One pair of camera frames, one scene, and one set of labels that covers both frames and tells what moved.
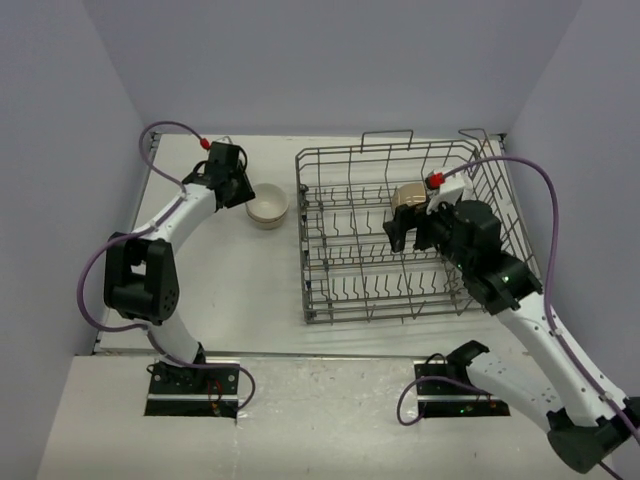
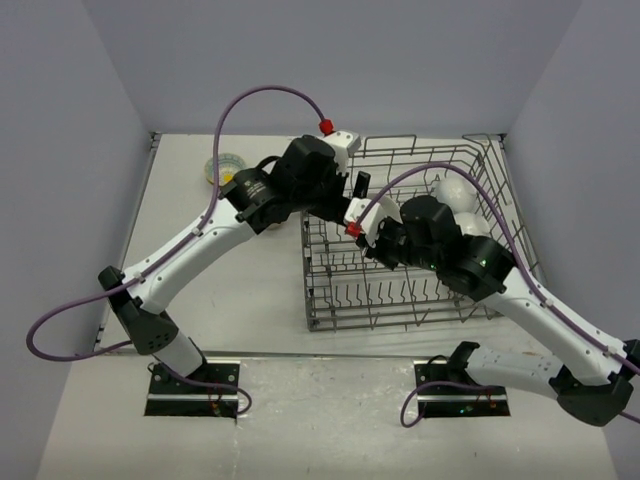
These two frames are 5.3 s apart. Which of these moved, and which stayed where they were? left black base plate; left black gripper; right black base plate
Moved: left black gripper
Stayed: right black base plate; left black base plate
